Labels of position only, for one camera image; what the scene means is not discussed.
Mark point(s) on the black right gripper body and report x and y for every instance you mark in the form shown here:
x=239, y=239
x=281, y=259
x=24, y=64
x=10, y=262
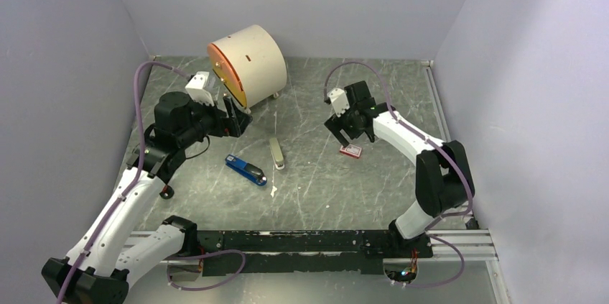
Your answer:
x=350, y=119

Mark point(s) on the red staple box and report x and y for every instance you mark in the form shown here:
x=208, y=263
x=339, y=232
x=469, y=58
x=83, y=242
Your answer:
x=351, y=150

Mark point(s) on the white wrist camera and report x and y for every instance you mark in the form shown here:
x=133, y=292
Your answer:
x=199, y=86
x=339, y=101

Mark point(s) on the aluminium frame rail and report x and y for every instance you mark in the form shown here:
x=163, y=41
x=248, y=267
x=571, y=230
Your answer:
x=467, y=245

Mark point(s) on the blue black stapler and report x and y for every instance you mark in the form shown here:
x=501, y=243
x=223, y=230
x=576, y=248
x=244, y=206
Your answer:
x=246, y=169

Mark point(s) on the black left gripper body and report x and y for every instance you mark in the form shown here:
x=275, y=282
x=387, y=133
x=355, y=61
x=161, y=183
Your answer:
x=215, y=123

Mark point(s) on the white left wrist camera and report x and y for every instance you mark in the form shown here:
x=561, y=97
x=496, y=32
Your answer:
x=199, y=86

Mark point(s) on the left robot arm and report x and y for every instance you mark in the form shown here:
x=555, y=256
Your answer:
x=98, y=269

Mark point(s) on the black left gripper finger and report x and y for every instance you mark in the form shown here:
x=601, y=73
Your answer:
x=241, y=116
x=229, y=122

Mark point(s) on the beige olive stapler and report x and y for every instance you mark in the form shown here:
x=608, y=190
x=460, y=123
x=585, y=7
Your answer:
x=276, y=153

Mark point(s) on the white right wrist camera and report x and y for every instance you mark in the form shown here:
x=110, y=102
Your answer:
x=339, y=101

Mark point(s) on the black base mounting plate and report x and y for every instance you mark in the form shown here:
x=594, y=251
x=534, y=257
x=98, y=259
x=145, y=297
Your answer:
x=263, y=252

